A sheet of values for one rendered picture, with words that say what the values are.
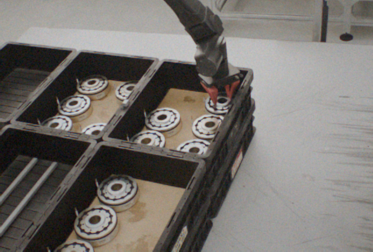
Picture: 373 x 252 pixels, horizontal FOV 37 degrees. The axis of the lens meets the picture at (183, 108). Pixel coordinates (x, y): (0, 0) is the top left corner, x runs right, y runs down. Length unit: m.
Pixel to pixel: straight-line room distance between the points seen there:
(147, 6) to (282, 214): 2.89
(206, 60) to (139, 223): 0.44
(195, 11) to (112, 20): 2.67
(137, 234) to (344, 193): 0.58
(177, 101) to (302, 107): 0.42
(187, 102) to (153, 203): 0.42
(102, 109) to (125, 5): 2.57
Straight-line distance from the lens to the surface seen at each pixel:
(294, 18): 3.57
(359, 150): 1.73
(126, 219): 1.40
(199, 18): 1.47
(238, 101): 1.53
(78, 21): 4.20
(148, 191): 1.45
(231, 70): 1.60
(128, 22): 4.03
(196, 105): 1.70
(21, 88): 1.98
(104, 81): 1.83
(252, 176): 1.64
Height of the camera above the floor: 1.84
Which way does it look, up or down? 37 degrees down
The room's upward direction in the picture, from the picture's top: 9 degrees counter-clockwise
